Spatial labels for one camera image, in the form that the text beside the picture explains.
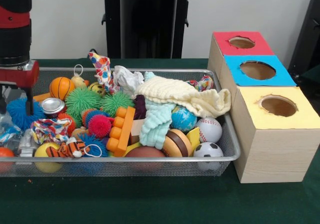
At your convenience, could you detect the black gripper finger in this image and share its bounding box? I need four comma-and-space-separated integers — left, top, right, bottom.
0, 83, 8, 115
24, 86, 35, 117

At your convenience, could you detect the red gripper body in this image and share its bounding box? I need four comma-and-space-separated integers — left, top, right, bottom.
0, 60, 40, 89

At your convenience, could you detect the cream muslin cloth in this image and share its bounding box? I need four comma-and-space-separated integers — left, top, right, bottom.
133, 76, 232, 119

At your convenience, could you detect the silver mesh bin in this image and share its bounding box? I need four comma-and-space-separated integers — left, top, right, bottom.
0, 68, 242, 179

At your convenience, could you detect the wooden box with three holes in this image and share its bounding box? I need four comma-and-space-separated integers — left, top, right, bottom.
206, 30, 320, 184

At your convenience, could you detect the crushed clear plastic bottle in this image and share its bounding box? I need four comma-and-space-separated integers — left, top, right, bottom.
0, 113, 23, 144

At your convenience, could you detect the orange toy basketball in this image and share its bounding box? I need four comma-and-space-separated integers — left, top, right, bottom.
49, 77, 76, 101

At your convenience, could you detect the orange striped tiger plush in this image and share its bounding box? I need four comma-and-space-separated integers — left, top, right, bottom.
46, 139, 91, 159

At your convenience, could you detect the orange plastic building block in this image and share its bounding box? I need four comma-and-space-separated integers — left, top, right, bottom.
106, 106, 136, 159

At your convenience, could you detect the brown toy football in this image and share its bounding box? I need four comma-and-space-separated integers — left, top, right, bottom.
125, 147, 167, 159

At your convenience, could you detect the mint green muslin cloth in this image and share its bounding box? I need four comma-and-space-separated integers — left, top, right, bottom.
139, 71, 177, 150

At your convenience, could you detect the toy burger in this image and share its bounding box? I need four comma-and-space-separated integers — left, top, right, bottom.
162, 129, 194, 158

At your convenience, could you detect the blue globe ball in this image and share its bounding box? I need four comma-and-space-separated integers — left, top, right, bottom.
171, 106, 198, 133

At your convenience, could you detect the white baseball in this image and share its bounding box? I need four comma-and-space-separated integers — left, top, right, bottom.
196, 117, 223, 144

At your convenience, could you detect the black and white soccer ball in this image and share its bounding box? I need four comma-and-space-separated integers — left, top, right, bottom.
193, 142, 225, 171

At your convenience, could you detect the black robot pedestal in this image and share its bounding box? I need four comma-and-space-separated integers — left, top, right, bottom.
96, 0, 202, 59

